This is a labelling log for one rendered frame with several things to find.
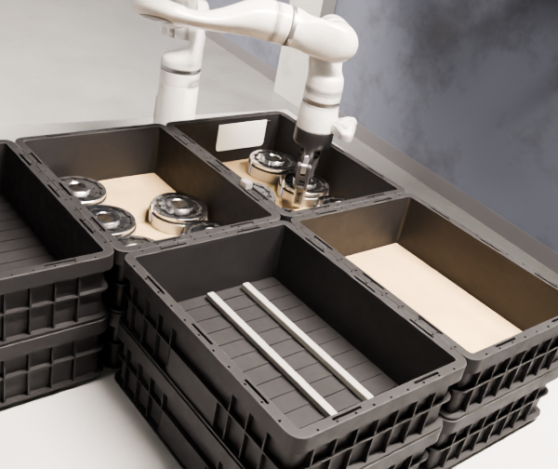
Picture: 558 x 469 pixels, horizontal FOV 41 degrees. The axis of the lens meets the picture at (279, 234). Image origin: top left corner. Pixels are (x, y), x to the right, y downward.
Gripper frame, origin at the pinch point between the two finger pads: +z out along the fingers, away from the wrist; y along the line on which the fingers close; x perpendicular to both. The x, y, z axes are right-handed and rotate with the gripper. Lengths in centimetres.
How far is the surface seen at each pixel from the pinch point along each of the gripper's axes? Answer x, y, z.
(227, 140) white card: -18.3, -9.9, -2.7
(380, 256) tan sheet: 17.8, 13.4, 2.2
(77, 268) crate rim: -23, 54, -7
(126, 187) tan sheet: -31.9, 11.8, 2.3
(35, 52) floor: -192, -275, 86
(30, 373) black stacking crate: -28, 58, 10
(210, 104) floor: -79, -259, 85
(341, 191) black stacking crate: 7.7, -4.5, -0.3
